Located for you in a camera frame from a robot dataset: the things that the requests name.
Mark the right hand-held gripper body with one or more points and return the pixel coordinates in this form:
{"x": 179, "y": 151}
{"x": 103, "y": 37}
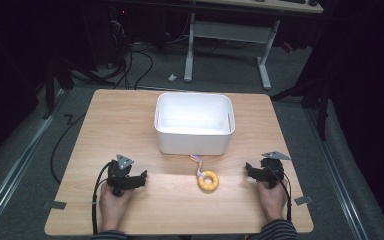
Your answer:
{"x": 272, "y": 170}

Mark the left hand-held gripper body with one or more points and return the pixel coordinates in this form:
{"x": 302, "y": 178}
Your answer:
{"x": 118, "y": 176}

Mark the white plastic bin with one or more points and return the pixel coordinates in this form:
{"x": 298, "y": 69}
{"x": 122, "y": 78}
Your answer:
{"x": 195, "y": 133}

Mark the person's right hand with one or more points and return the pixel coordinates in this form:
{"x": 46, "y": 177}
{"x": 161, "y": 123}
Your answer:
{"x": 273, "y": 201}

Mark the person's left hand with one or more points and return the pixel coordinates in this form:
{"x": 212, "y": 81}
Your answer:
{"x": 113, "y": 208}

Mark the grey tape piece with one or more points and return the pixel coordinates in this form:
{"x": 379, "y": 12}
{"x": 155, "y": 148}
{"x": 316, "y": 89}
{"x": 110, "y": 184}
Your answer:
{"x": 57, "y": 205}
{"x": 303, "y": 200}

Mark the black metal stand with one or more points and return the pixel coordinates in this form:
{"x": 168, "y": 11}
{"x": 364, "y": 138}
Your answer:
{"x": 55, "y": 86}
{"x": 316, "y": 100}

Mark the white paper scrap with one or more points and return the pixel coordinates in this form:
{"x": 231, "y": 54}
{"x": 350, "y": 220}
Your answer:
{"x": 172, "y": 77}

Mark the desk with white metal legs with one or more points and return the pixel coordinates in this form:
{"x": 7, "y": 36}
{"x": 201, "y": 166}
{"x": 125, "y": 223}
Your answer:
{"x": 228, "y": 31}

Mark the metal floor rail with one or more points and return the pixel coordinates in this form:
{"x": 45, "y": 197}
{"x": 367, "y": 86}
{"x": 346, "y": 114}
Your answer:
{"x": 338, "y": 173}
{"x": 13, "y": 173}

